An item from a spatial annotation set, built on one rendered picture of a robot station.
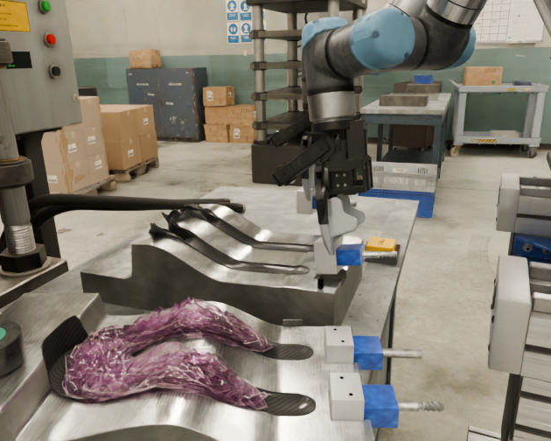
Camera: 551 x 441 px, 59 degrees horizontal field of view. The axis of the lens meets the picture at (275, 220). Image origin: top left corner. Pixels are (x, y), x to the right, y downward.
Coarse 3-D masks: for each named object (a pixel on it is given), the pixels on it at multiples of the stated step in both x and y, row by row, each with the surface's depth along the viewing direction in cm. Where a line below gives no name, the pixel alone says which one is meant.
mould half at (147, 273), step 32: (192, 224) 97; (128, 256) 101; (160, 256) 86; (192, 256) 87; (256, 256) 93; (288, 256) 92; (96, 288) 94; (128, 288) 91; (160, 288) 88; (192, 288) 86; (224, 288) 83; (256, 288) 81; (288, 288) 79; (352, 288) 93; (320, 320) 79
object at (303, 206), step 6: (300, 192) 110; (312, 192) 109; (300, 198) 110; (312, 198) 109; (300, 204) 110; (306, 204) 110; (312, 204) 110; (354, 204) 108; (300, 210) 111; (306, 210) 110; (312, 210) 111
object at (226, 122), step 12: (204, 96) 746; (216, 96) 739; (228, 96) 739; (216, 108) 747; (228, 108) 739; (240, 108) 733; (252, 108) 731; (216, 120) 752; (228, 120) 745; (240, 120) 739; (252, 120) 733; (216, 132) 757; (228, 132) 754; (240, 132) 745; (252, 132) 736
